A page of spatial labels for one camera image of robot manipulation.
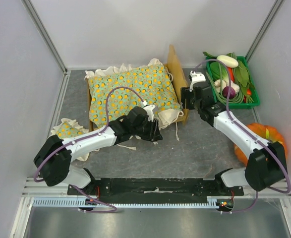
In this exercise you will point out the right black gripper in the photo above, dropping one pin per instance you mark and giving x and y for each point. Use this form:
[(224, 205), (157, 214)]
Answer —
[(185, 97)]

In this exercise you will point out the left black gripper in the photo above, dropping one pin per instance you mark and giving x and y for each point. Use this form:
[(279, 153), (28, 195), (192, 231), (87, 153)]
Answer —
[(154, 134)]

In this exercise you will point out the large lemon print cushion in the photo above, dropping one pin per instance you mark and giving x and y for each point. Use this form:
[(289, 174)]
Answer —
[(117, 90)]

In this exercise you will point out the small lemon print pillow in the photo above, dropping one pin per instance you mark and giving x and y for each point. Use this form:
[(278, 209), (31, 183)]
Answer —
[(68, 128)]

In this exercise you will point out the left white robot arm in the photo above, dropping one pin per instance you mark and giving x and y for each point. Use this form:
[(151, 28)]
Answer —
[(53, 161)]

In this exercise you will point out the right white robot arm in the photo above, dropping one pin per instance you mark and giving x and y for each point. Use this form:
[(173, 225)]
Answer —
[(266, 161)]

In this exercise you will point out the green toy long beans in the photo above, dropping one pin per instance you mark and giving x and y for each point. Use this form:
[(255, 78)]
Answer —
[(219, 96)]

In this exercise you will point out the white toy mushroom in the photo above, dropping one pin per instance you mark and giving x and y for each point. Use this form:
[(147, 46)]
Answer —
[(220, 85)]

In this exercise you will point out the purple toy onion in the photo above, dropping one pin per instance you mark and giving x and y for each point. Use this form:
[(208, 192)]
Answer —
[(228, 92)]

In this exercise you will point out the toy bok choy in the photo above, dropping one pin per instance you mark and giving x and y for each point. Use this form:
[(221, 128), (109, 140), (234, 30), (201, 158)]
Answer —
[(219, 72)]

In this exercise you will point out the orange toy carrot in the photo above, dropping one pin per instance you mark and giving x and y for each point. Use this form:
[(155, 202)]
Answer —
[(231, 76)]

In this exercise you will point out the white toy radish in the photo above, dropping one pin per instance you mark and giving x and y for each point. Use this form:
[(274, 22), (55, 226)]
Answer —
[(228, 61)]

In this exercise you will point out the green toy spinach leaves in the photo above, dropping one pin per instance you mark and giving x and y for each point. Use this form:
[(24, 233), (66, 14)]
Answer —
[(242, 74)]

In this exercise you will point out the orange toy pumpkin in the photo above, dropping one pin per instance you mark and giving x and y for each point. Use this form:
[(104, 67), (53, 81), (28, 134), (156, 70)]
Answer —
[(265, 131)]

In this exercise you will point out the wooden pet bed frame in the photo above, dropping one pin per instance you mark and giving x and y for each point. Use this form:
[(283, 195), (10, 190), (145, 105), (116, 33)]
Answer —
[(174, 67)]

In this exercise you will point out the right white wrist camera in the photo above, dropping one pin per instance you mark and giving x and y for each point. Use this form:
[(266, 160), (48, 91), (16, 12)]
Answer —
[(196, 77)]

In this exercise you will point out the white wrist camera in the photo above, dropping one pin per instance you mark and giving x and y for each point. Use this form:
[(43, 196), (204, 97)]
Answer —
[(150, 110), (196, 77)]

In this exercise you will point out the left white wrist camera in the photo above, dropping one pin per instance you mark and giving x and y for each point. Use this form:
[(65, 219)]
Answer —
[(150, 110)]

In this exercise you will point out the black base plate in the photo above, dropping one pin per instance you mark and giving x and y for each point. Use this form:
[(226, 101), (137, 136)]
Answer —
[(158, 190)]

